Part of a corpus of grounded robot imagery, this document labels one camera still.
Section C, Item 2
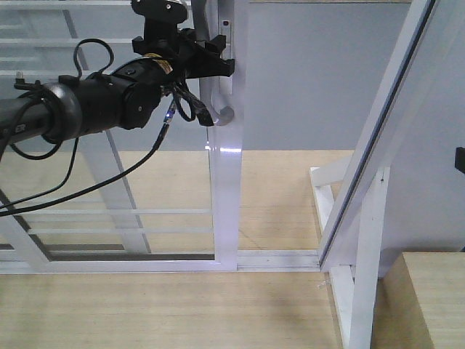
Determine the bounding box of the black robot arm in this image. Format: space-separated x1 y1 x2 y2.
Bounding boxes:
1 20 235 145

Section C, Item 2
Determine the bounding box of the aluminium floor track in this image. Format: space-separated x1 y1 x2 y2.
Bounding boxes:
238 250 320 273

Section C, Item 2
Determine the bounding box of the light wooden floor platform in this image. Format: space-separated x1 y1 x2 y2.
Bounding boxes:
1 150 349 348

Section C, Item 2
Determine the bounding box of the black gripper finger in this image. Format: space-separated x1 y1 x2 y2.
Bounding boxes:
196 35 226 57
185 54 235 79

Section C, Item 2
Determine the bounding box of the grey metal door handle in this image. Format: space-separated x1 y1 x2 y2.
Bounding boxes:
191 1 235 127

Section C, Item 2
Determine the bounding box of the white framed fixed glass panel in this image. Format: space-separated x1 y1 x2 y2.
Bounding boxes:
1 1 150 254

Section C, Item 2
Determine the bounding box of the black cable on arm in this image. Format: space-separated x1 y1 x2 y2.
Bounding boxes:
0 39 215 218

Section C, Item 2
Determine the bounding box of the light wooden box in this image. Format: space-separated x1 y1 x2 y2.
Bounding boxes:
371 252 464 348

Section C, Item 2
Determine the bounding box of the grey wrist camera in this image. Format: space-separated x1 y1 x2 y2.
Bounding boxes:
131 0 188 25

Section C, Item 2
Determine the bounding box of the white triangular support bracket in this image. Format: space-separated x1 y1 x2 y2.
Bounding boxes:
310 159 390 348

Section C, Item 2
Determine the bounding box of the white framed sliding glass door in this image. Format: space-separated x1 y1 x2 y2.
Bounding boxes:
1 1 249 274

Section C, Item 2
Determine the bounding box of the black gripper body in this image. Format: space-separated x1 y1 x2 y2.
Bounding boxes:
131 21 203 86

